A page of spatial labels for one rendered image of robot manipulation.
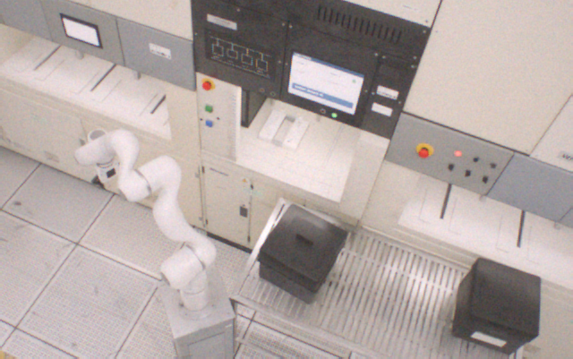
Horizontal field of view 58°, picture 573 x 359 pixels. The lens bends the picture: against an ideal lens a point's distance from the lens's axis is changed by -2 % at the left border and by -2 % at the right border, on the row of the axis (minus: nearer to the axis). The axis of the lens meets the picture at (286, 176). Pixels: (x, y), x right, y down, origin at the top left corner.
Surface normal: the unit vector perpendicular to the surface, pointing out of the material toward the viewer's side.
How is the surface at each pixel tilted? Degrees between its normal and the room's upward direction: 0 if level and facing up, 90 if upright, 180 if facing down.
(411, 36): 90
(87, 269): 0
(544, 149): 90
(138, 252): 0
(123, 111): 0
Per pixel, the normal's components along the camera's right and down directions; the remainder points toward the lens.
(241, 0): -0.37, 0.72
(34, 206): 0.08, -0.60
